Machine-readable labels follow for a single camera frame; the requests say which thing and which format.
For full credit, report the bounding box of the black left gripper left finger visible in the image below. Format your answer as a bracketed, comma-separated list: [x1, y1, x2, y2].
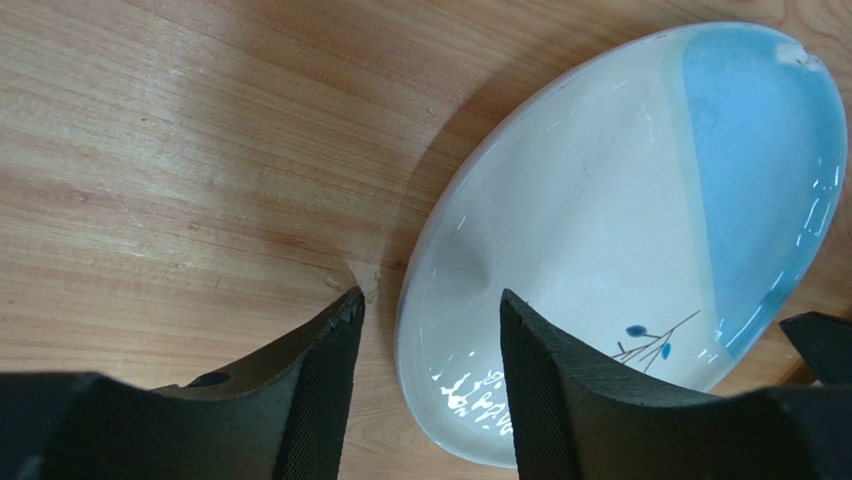
[1, 288, 365, 479]

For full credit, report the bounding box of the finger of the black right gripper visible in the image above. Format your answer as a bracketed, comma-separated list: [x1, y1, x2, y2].
[779, 312, 851, 385]

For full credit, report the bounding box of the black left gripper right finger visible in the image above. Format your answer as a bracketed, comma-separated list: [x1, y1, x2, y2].
[500, 290, 851, 479]

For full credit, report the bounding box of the light blue plate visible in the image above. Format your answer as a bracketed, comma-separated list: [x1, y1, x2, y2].
[395, 22, 848, 468]

